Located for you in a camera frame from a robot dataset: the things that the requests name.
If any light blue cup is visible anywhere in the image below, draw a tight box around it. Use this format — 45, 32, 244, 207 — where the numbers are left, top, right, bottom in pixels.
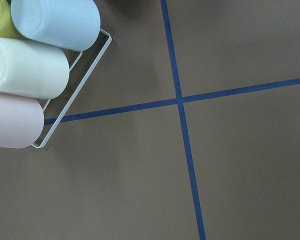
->
10, 0, 101, 52

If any pink cup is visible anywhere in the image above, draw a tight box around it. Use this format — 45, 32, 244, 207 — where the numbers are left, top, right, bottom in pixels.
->
0, 92, 44, 149

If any mint white cup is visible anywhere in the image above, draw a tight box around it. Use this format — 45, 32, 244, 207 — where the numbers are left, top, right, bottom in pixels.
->
0, 37, 70, 100

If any yellow green cup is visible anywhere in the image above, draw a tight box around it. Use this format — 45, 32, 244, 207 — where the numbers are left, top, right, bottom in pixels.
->
0, 0, 26, 40

